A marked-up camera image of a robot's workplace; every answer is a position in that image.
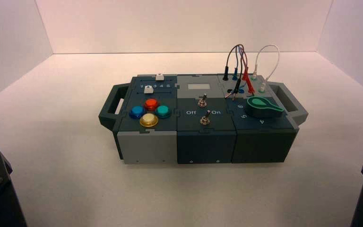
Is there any blue grey modular task box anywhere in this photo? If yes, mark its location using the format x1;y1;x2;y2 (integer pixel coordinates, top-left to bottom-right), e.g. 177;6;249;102
98;74;309;165

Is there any green rotary pointer knob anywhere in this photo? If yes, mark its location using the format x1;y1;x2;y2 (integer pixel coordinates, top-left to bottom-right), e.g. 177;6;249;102
246;96;285;119

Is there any black banana plug cable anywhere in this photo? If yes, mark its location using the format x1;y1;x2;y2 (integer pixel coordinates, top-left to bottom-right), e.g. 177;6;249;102
222;44;243;101

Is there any blue banana plug cable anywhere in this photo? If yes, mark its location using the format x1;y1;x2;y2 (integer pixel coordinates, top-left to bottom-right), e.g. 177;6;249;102
225;44;248;98

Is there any teal round push button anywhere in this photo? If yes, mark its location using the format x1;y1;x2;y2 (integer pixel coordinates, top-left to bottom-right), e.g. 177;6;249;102
155;105;172;119

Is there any red banana plug cable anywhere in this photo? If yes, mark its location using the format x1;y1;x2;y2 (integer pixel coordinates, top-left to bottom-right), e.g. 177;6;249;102
238;44;255;95

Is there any small grey display screen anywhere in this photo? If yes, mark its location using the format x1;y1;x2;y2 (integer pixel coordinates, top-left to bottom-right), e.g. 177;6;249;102
188;83;211;92

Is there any white banana plug cable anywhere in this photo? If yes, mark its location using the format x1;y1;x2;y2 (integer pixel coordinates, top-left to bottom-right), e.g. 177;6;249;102
252;44;280;93

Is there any blue round push button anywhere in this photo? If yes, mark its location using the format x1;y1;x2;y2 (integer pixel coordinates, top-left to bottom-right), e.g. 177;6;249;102
129;105;147;119

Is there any yellow round push button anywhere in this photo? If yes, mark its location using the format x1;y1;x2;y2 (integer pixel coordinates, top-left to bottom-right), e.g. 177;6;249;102
139;113;159;128

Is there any red round push button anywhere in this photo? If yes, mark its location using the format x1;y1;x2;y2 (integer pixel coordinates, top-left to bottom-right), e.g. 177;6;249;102
144;98;160;111

